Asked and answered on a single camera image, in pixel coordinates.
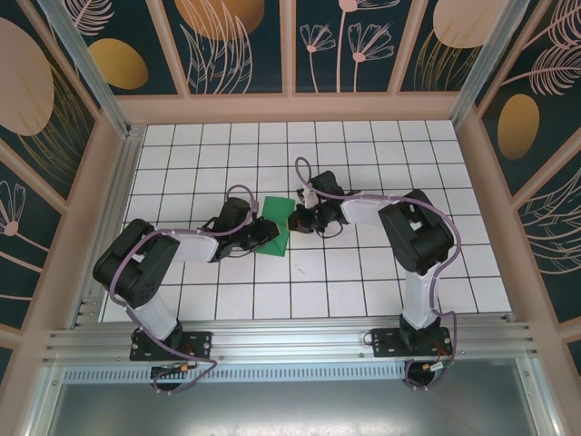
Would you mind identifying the green square paper sheet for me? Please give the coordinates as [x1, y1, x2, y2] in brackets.
[256, 195, 295, 259]

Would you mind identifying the grey metal sheet panel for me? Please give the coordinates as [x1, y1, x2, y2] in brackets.
[26, 358, 562, 436]

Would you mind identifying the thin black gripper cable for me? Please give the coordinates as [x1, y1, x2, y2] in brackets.
[317, 220, 346, 240]

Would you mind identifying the long aluminium mounting rail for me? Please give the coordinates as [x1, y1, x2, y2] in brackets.
[43, 317, 542, 368]

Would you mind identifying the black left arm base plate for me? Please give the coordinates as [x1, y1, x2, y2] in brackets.
[130, 330, 213, 362]

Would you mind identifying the aluminium side rail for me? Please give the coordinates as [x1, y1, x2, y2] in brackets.
[70, 125, 147, 331]

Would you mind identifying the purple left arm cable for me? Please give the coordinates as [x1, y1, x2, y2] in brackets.
[111, 183, 262, 396]

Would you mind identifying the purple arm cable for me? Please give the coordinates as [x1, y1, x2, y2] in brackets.
[111, 183, 262, 396]
[294, 156, 463, 392]

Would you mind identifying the slotted grey cable duct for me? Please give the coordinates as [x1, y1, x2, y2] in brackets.
[63, 365, 408, 383]

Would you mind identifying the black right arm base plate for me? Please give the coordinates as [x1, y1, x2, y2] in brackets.
[370, 326, 454, 359]

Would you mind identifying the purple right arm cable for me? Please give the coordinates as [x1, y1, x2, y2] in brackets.
[294, 156, 463, 392]

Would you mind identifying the aluminium corner post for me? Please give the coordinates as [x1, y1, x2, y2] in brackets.
[38, 0, 133, 137]
[450, 0, 531, 133]

